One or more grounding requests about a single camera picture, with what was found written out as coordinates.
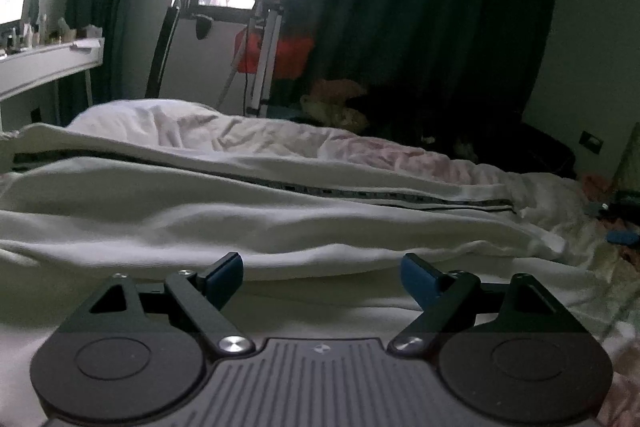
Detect black floor stand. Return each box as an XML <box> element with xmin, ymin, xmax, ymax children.
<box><xmin>144</xmin><ymin>0</ymin><xmax>183</xmax><ymax>100</ymax></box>

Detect row of cosmetic bottles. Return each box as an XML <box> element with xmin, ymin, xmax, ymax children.
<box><xmin>0</xmin><ymin>13</ymin><xmax>101</xmax><ymax>55</ymax></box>

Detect wall socket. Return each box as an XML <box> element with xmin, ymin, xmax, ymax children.
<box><xmin>579</xmin><ymin>131</ymin><xmax>604</xmax><ymax>154</ymax></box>

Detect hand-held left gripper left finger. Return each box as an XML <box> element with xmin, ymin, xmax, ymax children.
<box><xmin>89</xmin><ymin>252</ymin><xmax>256</xmax><ymax>355</ymax></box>

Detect yellow stuffed toy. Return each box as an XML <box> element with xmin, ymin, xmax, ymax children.
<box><xmin>299</xmin><ymin>78</ymin><xmax>371</xmax><ymax>132</ymax></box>

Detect silver tripod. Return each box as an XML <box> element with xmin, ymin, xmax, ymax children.
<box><xmin>245</xmin><ymin>0</ymin><xmax>288</xmax><ymax>118</ymax></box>

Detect red box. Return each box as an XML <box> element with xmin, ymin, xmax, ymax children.
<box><xmin>235</xmin><ymin>29</ymin><xmax>313</xmax><ymax>78</ymax></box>

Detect white pants with striped trim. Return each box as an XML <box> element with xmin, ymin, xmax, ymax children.
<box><xmin>0</xmin><ymin>124</ymin><xmax>568</xmax><ymax>272</ymax></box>

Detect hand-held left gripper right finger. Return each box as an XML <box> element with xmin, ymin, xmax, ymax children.
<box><xmin>387</xmin><ymin>252</ymin><xmax>576</xmax><ymax>356</ymax></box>

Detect white vanity table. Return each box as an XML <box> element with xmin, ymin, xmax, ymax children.
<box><xmin>0</xmin><ymin>37</ymin><xmax>106</xmax><ymax>130</ymax></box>

